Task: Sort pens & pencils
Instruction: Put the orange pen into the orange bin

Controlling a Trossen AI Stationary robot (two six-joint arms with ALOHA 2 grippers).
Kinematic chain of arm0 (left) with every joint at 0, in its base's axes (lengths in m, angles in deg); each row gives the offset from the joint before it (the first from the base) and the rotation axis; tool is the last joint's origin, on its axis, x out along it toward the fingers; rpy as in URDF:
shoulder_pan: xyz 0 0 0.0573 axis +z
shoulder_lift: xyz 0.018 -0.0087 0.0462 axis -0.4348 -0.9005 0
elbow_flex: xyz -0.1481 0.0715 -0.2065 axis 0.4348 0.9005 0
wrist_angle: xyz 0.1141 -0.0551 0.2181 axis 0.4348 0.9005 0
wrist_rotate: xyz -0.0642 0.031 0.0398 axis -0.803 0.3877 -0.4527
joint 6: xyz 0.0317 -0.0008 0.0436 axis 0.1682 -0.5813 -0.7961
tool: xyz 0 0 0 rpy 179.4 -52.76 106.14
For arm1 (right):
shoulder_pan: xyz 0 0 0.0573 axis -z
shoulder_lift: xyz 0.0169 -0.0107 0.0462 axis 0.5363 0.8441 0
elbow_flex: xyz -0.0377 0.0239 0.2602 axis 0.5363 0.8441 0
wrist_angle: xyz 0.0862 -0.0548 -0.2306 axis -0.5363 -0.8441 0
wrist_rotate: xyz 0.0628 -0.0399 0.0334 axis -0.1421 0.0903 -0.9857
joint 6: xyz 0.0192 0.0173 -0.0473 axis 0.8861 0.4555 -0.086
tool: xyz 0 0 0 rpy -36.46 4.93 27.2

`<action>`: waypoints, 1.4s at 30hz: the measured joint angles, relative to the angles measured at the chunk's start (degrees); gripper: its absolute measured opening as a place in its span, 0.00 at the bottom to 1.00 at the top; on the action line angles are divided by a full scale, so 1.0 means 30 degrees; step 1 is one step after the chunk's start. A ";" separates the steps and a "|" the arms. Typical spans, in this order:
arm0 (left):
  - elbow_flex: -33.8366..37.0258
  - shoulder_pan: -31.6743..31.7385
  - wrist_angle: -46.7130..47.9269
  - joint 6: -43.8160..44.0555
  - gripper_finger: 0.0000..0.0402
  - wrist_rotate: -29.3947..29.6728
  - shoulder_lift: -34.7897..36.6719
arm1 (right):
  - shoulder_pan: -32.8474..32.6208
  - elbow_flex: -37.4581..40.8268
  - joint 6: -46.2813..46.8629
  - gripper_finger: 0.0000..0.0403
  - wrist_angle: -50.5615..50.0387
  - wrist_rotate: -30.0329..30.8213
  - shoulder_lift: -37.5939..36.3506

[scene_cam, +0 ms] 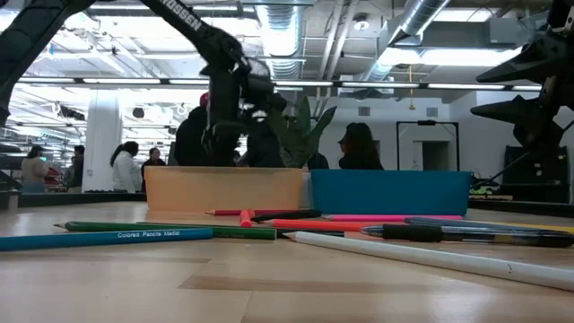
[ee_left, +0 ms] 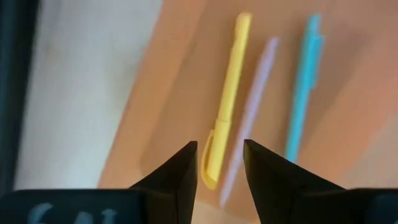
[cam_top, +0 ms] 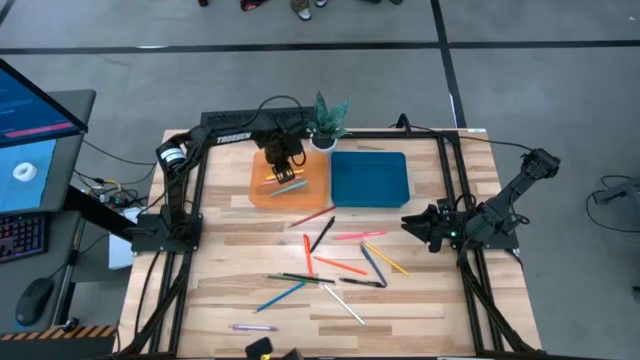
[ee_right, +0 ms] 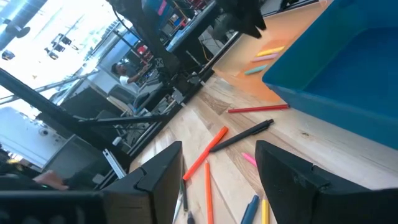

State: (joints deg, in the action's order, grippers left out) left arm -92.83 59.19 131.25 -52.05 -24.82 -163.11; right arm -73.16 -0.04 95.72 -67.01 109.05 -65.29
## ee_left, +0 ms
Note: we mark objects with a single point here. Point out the yellow highlighter pen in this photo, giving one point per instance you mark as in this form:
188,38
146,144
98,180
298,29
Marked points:
230,93

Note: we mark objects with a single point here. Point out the light blue pen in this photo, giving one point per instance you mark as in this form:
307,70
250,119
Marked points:
303,93

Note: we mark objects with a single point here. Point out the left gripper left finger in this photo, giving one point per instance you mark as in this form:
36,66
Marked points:
93,207

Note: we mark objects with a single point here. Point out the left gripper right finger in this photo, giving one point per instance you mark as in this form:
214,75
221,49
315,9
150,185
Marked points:
311,202

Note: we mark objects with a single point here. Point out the orange plastic tray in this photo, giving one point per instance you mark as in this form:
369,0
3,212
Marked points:
357,93

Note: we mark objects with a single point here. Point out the lilac pen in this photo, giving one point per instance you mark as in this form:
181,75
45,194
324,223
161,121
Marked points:
255,102

